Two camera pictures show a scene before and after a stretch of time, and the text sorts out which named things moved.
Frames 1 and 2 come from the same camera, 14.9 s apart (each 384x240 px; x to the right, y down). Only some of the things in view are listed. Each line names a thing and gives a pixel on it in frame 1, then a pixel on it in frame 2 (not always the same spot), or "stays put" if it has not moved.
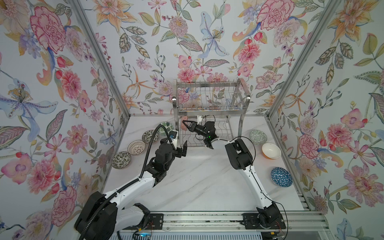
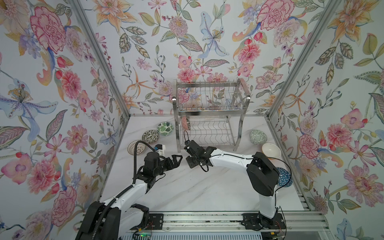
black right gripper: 194,126 to 188,160
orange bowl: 271,151 stays put
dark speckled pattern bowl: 147,136 stays put
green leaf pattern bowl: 168,126 stays put
